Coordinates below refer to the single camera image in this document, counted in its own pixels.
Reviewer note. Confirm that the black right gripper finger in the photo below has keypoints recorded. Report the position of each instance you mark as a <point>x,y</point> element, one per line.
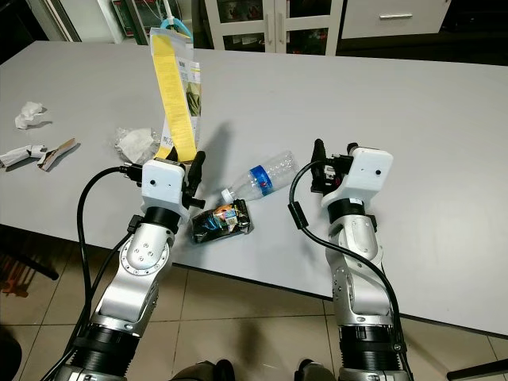
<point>320,153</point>
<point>352,149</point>

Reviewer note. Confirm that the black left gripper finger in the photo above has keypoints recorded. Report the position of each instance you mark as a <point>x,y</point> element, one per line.
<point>196,168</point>

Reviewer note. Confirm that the yellow and white carton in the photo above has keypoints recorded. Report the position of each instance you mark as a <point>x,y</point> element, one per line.
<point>175,87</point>

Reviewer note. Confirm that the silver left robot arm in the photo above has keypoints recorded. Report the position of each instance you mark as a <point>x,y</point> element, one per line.
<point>147,262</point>

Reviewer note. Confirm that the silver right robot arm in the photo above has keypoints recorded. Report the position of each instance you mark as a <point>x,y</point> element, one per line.
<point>361,262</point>

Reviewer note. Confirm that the black crumpled snack packet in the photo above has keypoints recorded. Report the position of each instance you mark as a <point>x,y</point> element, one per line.
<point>222,221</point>

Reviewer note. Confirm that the clear bottle with blue label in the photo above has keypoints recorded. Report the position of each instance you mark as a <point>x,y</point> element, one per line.
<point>262,175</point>

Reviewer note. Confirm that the crumpled clear plastic wrapper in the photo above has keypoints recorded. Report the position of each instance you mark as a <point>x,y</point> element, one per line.
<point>136,143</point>

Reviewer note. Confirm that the brown paper scrap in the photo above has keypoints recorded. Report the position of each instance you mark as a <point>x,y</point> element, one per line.
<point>59,154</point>

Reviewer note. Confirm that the white glass-door cabinet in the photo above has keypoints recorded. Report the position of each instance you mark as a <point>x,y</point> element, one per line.
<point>274,22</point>

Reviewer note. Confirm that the white drawer unit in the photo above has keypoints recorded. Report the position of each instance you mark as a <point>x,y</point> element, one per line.
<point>397,14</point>

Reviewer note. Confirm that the rolled white paper scrap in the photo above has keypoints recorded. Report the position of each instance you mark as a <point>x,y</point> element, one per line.
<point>20,155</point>

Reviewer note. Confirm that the crumpled white tissue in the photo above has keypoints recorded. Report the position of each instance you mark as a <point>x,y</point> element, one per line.
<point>32,115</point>

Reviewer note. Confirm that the black chair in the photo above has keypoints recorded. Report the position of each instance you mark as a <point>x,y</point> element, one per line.
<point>32,258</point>

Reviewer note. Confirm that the dark right robot foot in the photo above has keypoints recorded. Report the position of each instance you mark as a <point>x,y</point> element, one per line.
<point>316,371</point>

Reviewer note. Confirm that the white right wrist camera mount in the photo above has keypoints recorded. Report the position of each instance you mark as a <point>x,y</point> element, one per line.
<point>369,171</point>

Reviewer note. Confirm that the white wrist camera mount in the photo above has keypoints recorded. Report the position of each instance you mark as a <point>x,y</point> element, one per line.
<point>163,181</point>
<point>369,171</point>

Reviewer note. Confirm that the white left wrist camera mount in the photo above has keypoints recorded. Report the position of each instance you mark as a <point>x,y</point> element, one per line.
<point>163,181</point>

